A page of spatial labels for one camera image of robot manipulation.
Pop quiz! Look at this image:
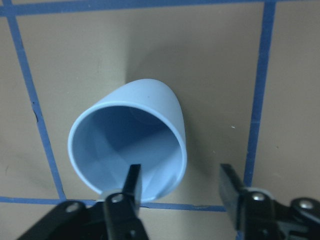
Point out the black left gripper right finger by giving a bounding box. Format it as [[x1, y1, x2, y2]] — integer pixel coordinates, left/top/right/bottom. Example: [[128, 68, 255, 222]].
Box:
[[218, 163, 282, 240]]

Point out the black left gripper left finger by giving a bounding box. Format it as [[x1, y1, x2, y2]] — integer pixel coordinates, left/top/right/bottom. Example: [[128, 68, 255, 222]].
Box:
[[103, 164, 149, 240]]

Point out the light blue plastic cup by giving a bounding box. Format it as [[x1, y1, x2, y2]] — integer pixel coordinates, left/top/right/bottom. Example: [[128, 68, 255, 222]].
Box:
[[67, 79, 188, 203]]

